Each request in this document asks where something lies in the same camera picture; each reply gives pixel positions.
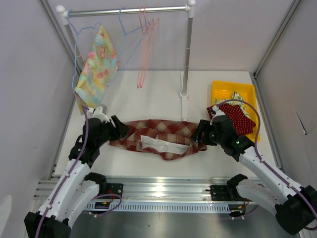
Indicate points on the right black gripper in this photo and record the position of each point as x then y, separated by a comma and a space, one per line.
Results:
203, 126

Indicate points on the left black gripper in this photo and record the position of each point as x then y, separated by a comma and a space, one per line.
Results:
121, 133

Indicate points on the red plaid cloth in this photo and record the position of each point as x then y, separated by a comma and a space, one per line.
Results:
169, 139

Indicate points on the floral pastel skirt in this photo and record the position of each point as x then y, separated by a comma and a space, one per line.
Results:
99, 70

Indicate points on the blue wire hanger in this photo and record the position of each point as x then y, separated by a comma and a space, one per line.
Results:
73, 35
145, 44

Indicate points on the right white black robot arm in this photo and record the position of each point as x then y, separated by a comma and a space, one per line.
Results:
293, 206

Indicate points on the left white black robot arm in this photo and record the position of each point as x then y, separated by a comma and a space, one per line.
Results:
78, 185

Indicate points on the red polka dot cloth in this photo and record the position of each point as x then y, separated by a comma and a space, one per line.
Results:
241, 123

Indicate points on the yellow plastic tray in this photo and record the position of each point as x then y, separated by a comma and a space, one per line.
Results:
222, 91

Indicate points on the green leaf print cloth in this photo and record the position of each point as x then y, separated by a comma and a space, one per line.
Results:
237, 96

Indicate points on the white metal clothes rack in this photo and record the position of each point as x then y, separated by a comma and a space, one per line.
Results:
188, 8

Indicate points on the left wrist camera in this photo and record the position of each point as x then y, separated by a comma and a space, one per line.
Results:
99, 112

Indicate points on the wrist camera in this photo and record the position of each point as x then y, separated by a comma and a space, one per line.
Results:
99, 112
216, 111

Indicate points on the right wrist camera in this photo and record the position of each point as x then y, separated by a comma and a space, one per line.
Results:
216, 111

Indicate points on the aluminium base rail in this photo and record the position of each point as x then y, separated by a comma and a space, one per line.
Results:
165, 189

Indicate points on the white slotted cable duct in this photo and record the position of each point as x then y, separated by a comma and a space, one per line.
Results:
205, 207

